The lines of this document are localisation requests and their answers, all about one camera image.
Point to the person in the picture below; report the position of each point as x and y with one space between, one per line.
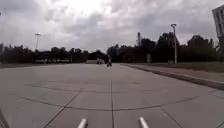
109 62

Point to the grey concrete slab pavement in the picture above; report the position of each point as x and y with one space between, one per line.
100 83

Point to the tall chimney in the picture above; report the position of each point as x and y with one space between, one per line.
139 39

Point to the sign board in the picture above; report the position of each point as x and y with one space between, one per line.
148 58

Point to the row of trees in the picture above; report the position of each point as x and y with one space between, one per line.
160 50

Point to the grey stone kerb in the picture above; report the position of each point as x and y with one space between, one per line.
176 76

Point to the robot's own part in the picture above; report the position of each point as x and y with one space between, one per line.
82 123
143 122

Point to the grass strip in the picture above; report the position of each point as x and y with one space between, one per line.
200 66

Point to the grey building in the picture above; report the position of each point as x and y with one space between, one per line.
218 21

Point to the tall lamp post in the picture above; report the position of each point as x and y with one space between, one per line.
37 40
174 43

